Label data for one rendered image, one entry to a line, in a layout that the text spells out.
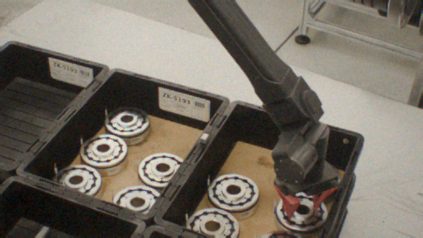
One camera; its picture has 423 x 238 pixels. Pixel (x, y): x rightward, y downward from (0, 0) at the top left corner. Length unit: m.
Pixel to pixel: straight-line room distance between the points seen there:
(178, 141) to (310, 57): 1.91
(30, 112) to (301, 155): 0.74
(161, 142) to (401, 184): 0.59
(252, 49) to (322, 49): 2.33
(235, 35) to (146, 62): 0.93
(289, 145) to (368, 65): 2.26
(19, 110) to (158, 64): 0.51
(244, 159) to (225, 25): 0.46
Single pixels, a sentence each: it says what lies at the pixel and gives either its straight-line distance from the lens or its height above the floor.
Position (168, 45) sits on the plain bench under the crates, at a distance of 2.08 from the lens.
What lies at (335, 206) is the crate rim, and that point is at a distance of 1.26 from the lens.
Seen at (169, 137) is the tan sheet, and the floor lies 0.83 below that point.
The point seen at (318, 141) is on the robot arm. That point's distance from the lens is 1.18.
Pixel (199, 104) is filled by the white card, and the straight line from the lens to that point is 1.50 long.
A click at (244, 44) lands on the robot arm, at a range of 1.10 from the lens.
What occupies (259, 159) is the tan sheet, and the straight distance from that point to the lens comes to 1.48.
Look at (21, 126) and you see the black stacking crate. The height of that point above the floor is 0.83.
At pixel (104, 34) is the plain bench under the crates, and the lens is 2.15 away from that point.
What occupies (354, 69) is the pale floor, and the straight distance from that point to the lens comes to 3.32.
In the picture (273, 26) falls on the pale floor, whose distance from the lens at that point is 3.58.
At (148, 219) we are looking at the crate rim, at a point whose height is 0.93.
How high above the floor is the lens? 1.81
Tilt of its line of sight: 38 degrees down
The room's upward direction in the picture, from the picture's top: 2 degrees clockwise
